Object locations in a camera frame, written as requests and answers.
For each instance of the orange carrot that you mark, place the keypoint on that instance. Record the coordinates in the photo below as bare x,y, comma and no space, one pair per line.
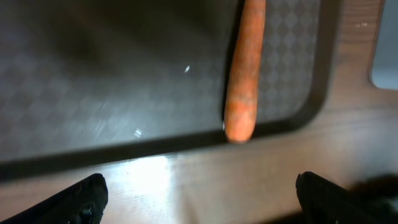
242,92

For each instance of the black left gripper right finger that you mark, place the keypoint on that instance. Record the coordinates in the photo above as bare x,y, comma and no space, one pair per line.
371,201

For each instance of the brown serving tray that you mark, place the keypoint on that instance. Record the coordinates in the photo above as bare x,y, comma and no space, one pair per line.
91,82

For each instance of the grey dishwasher rack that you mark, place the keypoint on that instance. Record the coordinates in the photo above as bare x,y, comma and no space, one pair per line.
383,72

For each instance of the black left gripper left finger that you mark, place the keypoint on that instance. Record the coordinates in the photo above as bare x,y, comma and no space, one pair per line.
81,203

